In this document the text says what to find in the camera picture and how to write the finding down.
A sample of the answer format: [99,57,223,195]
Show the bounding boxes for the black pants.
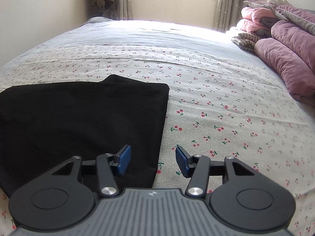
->
[1,75,169,195]

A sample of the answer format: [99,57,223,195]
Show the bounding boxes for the cherry print bed sheet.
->
[1,17,314,235]

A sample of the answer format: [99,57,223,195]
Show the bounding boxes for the pink quilt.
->
[236,7,314,99]

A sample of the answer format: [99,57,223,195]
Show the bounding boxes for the striped grey cloth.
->
[231,32,261,52]

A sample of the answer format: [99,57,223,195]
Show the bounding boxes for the grey folded blanket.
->
[244,1,314,35]

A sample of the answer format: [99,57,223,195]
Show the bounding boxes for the grey patterned curtain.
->
[213,0,248,32]

